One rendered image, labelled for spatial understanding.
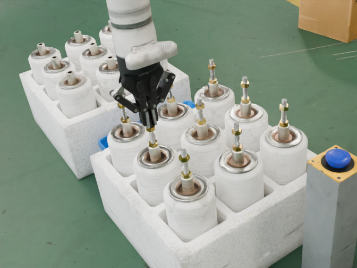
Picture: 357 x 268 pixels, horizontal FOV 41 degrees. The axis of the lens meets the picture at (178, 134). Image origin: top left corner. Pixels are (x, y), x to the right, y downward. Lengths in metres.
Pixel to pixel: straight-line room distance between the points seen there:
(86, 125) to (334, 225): 0.70
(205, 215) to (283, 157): 0.20
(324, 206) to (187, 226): 0.24
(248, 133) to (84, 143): 0.48
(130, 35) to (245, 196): 0.37
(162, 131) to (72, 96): 0.30
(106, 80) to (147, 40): 0.52
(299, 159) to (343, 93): 0.67
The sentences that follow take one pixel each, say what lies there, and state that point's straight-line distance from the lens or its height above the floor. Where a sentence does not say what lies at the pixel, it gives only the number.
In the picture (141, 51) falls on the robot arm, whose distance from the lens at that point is 0.78.
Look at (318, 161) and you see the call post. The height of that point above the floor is 0.31.
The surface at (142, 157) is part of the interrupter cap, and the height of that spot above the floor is 0.25.
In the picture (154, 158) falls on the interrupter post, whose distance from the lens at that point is 0.96.
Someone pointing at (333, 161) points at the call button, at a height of 0.33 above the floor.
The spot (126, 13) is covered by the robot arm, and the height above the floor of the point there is 0.57.
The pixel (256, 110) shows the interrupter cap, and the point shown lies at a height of 0.25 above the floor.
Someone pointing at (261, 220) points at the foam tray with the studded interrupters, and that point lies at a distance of 0.95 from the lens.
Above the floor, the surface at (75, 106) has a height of 0.20.
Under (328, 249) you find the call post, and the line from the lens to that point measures 0.93.
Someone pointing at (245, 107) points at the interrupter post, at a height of 0.27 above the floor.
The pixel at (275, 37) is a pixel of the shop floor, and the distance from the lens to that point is 2.00.
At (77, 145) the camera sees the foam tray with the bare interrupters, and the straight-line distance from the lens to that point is 1.30.
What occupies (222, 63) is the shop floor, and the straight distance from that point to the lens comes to 1.82.
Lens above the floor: 0.84
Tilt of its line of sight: 35 degrees down
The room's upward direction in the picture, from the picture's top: 8 degrees counter-clockwise
